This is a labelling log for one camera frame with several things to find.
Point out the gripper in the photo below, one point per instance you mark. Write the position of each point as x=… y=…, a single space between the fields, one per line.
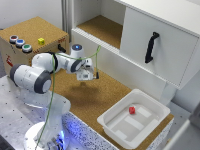
x=85 y=73

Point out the white sliding door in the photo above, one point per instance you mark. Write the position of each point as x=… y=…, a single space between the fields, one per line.
x=166 y=46

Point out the blue button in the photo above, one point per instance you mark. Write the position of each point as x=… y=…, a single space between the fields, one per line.
x=20 y=43

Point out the white plastic box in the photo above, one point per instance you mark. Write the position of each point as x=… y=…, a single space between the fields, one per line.
x=133 y=118

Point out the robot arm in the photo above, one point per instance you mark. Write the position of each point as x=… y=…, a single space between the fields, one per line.
x=33 y=78

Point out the pink block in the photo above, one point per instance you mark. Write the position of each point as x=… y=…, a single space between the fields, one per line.
x=132 y=110

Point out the green button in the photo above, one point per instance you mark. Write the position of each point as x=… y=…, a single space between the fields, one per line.
x=26 y=48

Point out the wooden drawer box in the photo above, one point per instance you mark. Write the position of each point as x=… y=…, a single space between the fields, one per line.
x=31 y=38

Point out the yellow block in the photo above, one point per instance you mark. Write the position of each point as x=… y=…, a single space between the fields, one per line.
x=41 y=41

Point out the red button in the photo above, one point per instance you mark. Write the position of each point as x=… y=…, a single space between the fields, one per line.
x=13 y=39

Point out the white cabinet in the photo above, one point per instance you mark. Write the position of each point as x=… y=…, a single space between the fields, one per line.
x=110 y=60

